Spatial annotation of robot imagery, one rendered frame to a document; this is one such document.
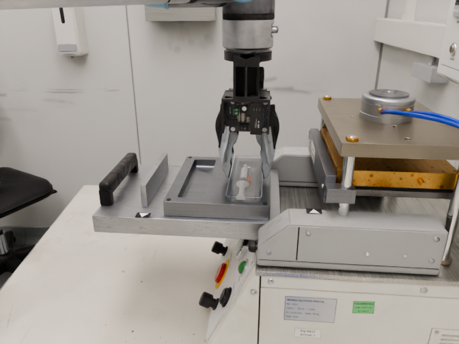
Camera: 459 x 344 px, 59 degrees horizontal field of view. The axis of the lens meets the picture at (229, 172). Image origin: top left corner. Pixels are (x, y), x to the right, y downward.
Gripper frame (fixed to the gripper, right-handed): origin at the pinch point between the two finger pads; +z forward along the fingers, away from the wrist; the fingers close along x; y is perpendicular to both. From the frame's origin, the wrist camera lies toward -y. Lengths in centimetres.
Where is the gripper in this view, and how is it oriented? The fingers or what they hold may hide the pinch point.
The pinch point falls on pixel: (246, 168)
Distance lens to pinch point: 69.7
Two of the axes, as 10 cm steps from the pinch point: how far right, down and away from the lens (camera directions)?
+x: 10.0, 0.3, -0.8
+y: -0.9, 3.9, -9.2
